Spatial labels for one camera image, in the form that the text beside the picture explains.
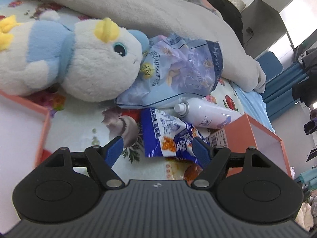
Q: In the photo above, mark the grey duvet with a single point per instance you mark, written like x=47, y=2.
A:
x=162, y=17

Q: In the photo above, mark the blue chair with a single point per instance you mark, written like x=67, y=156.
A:
x=270, y=65

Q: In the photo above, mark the black clothing pile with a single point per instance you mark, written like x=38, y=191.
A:
x=231, y=15

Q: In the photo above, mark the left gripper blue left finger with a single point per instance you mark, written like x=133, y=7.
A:
x=100, y=162

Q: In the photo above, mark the pink storage box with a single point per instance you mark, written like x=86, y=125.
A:
x=246, y=132

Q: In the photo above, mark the red snack bag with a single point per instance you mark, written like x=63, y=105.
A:
x=181, y=170

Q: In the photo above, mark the purple tissue pack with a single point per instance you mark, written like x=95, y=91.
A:
x=174, y=69

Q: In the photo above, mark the blue curtain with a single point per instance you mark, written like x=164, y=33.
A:
x=278, y=93

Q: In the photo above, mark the white spray bottle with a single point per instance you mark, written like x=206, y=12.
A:
x=205, y=114

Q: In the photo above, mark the light blue star bedsheet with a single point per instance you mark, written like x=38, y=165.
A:
x=253, y=105

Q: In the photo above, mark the pink box lid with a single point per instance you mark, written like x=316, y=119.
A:
x=24, y=128

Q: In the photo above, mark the hanging dark clothes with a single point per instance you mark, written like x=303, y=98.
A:
x=305, y=90

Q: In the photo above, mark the grey white wardrobe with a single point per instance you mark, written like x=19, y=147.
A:
x=262, y=25

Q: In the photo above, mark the blue white snack bag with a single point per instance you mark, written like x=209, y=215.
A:
x=167, y=136

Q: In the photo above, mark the white blue plush toy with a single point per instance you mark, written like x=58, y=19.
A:
x=94, y=61

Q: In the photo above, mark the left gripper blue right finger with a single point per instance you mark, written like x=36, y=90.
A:
x=213, y=161

